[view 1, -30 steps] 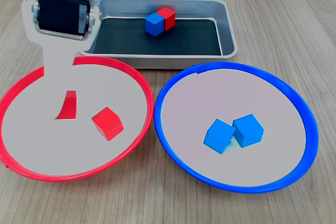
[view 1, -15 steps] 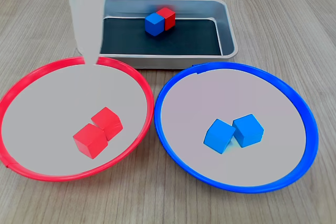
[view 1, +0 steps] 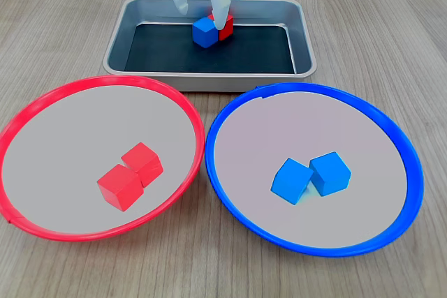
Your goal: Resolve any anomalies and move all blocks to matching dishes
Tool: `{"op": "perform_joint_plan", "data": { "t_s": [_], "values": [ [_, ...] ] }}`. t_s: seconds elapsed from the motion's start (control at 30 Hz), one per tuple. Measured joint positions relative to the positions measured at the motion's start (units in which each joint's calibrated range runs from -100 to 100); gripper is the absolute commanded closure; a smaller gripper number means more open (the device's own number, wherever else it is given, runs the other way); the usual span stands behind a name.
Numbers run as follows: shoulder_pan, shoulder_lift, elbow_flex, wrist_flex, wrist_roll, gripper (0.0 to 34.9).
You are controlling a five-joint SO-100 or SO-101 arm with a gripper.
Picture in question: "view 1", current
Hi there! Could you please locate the red cube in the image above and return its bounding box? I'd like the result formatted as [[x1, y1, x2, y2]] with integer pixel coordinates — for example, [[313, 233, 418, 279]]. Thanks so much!
[[121, 142, 164, 187], [208, 13, 234, 41], [96, 164, 145, 212]]

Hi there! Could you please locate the blue cube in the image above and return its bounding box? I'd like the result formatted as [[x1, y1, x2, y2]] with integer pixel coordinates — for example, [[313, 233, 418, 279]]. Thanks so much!
[[270, 157, 314, 207], [309, 151, 352, 198], [192, 16, 220, 49]]

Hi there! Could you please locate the white plate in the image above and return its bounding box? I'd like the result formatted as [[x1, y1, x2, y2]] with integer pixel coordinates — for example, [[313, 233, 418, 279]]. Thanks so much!
[[0, 74, 206, 242], [205, 82, 425, 258]]

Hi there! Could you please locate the black mat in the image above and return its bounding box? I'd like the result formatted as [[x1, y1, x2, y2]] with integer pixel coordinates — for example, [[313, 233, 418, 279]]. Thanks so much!
[[124, 22, 297, 75]]

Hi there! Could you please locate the steel tray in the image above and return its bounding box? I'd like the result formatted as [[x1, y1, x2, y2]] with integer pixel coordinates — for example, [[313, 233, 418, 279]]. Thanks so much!
[[103, 0, 318, 93]]

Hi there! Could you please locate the white plate, blue rim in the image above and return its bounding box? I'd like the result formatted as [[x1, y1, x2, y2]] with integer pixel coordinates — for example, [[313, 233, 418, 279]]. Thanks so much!
[[205, 82, 425, 258]]

